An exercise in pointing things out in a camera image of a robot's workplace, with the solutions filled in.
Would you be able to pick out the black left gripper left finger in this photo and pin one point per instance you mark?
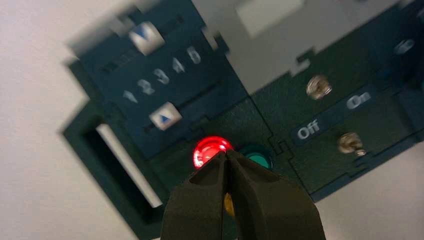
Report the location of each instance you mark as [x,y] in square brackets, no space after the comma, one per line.
[195,208]

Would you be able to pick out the yellow round push button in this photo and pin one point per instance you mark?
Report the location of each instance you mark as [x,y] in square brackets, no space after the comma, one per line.
[228,205]

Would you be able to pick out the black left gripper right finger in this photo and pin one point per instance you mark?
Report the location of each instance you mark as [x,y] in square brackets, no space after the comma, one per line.
[271,208]

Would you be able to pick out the modular grey green control box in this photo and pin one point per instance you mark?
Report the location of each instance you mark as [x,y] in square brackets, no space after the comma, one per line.
[232,119]

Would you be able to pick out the green round push button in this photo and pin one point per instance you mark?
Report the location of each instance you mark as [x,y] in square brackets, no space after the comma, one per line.
[261,159]

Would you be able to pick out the metal toggle switch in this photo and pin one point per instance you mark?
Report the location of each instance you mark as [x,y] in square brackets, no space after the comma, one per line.
[350,144]
[318,87]

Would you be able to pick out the red round push button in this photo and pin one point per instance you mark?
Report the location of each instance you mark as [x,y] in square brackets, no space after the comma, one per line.
[207,149]

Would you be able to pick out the white slider knob blue arrow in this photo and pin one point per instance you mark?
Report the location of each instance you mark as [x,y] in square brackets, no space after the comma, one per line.
[165,116]
[146,37]

